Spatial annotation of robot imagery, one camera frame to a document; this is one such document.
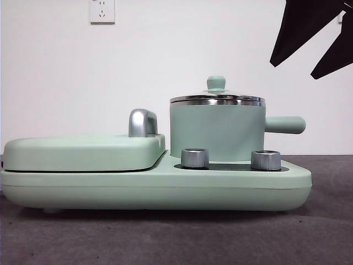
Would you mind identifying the mint green breakfast machine base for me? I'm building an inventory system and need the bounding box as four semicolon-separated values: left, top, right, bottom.
0;149;313;215

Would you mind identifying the silver griddle cover handle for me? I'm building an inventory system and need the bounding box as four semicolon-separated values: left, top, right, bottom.
128;108;159;138

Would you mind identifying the mint green pot with handle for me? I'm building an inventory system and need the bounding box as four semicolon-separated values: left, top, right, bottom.
169;98;306;163

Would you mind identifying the glass lid with green knob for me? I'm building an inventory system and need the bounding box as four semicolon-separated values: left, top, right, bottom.
169;75;267;105

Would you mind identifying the silver control knob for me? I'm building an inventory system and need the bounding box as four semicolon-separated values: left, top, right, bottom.
250;150;282;171
180;148;210;169

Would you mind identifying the mint green hinged griddle cover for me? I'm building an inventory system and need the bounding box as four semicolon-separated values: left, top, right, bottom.
2;133;167;172

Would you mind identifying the white wall socket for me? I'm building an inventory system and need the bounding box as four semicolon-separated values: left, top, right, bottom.
89;0;115;25

